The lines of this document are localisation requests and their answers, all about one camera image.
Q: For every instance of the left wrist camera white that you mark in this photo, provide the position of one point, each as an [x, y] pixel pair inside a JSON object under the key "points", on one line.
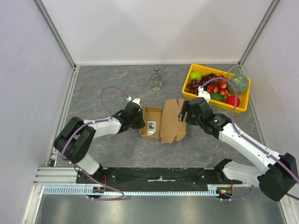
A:
{"points": [[133, 102]]}

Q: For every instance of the purple grape bunch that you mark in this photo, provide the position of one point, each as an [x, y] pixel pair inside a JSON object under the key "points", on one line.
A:
{"points": [[192, 85]]}

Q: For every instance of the small white packet blue label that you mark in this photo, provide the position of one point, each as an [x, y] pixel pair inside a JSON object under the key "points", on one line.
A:
{"points": [[151, 128]]}

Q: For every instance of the netted green melon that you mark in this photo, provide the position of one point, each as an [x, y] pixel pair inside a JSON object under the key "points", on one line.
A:
{"points": [[240, 83]]}

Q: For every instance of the white slotted cable duct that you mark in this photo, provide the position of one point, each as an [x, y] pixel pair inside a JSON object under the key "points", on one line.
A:
{"points": [[99, 191]]}

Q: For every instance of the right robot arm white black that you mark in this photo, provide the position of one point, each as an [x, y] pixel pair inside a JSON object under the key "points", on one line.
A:
{"points": [[273, 173]]}

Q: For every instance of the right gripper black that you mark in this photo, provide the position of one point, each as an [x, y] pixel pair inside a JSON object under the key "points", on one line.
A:
{"points": [[189, 114]]}

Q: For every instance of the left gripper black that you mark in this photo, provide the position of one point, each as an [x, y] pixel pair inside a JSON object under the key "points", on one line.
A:
{"points": [[141, 124]]}

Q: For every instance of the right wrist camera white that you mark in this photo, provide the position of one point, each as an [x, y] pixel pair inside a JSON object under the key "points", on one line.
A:
{"points": [[203, 94]]}

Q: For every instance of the brown cardboard box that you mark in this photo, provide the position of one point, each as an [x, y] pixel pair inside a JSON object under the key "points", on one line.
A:
{"points": [[168, 128]]}

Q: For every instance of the green apple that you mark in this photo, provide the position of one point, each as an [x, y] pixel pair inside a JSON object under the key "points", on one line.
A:
{"points": [[195, 75]]}

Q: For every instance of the clear glass bottle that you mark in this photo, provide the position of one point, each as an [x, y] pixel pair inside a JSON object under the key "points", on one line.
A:
{"points": [[156, 79]]}

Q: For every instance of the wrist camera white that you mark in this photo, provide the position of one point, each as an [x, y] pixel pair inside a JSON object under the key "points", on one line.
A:
{"points": [[133, 102], [203, 94]]}

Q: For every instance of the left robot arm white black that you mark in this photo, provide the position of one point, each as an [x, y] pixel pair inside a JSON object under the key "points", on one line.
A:
{"points": [[74, 140]]}

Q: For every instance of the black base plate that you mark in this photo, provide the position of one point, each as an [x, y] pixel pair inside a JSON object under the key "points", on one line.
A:
{"points": [[142, 179]]}

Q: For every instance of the red apple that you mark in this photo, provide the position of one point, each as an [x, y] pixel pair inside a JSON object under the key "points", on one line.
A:
{"points": [[232, 100]]}

